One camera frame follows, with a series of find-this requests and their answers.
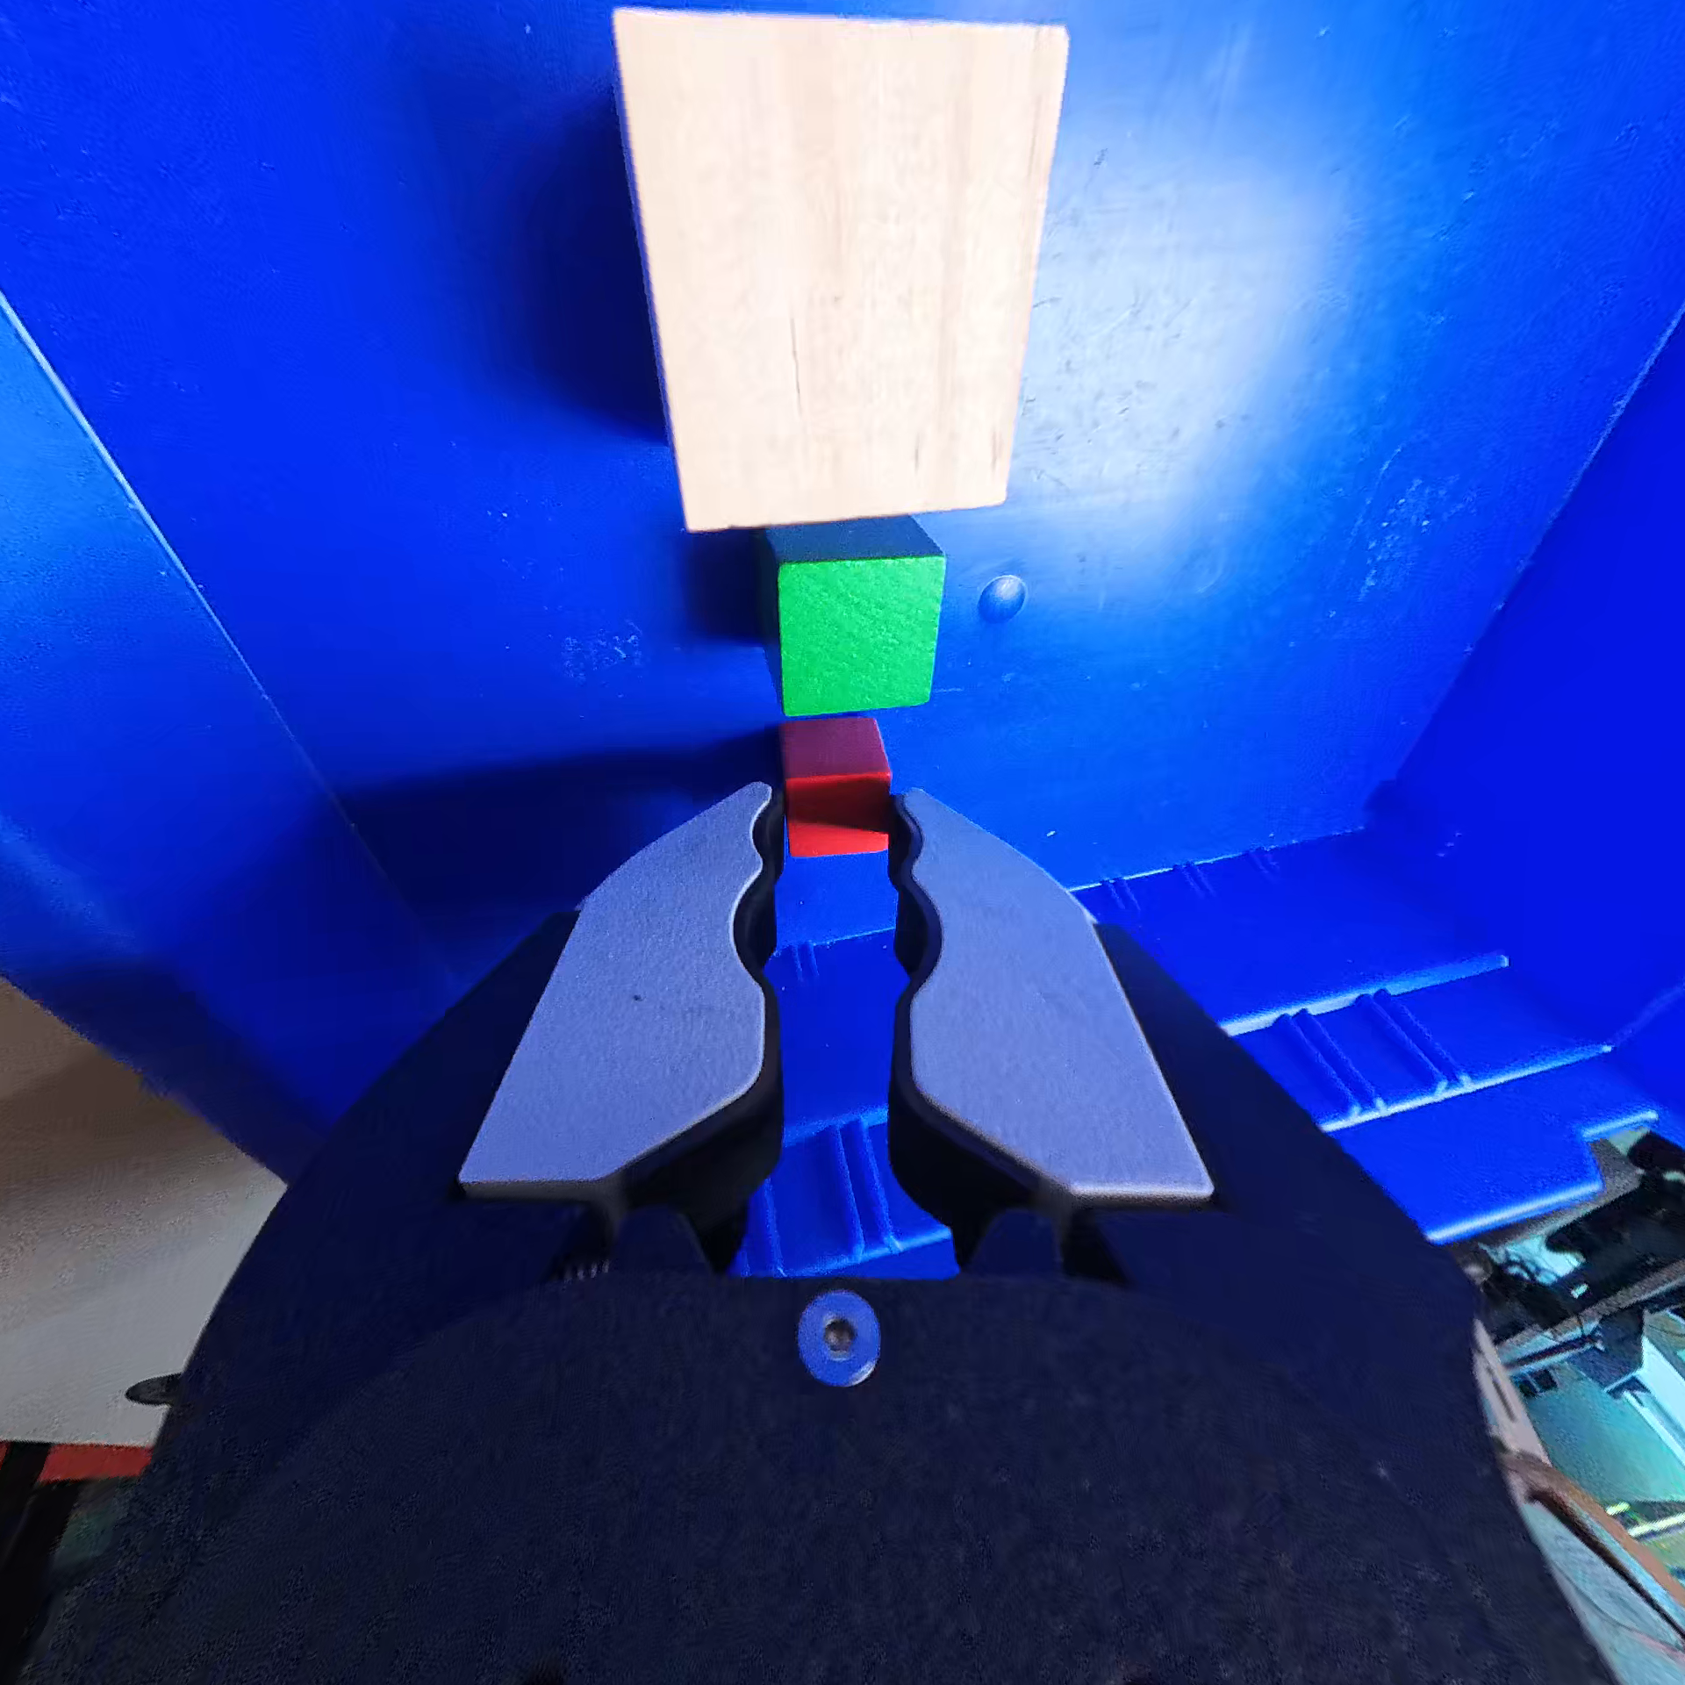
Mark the green cube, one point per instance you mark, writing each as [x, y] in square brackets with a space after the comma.
[863, 632]

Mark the wooden block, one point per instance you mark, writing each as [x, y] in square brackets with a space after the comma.
[843, 263]

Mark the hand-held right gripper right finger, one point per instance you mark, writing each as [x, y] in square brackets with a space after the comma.
[1039, 1039]

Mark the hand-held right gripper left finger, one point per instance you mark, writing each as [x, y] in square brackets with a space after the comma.
[633, 1027]

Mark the red cube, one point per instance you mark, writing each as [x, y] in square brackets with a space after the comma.
[837, 789]

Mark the blue plastic bin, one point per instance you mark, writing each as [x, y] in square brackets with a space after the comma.
[328, 459]

